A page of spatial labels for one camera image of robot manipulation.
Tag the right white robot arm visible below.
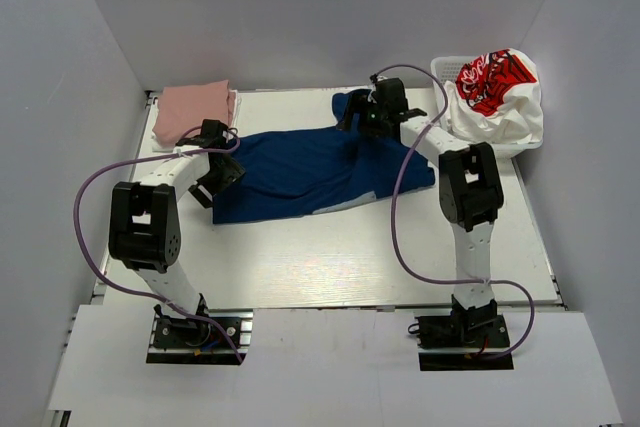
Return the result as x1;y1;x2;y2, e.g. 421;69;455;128
337;78;504;346

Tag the white red print t shirt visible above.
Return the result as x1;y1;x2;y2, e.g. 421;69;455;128
442;48;544;146

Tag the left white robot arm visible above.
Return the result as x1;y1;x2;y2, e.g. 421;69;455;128
109;119;245;346

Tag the white plastic basket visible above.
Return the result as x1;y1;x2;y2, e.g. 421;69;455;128
430;56;542;159

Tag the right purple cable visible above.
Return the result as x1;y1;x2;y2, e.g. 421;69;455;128
369;64;536;361

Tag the blue t shirt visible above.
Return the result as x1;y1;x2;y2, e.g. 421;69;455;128
211;91;436;226

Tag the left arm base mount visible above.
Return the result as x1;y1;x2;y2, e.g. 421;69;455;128
146;311;253;366

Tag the purple cable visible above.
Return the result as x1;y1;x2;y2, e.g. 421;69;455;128
73;125;246;364
369;64;536;361

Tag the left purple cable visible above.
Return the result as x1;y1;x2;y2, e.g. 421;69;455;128
73;125;246;364

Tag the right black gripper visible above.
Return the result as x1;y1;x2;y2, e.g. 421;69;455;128
339;92;390;139

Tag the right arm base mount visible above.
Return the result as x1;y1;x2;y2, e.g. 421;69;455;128
407;315;514;372

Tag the folded pink t shirt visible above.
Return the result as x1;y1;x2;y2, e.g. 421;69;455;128
152;80;236;148

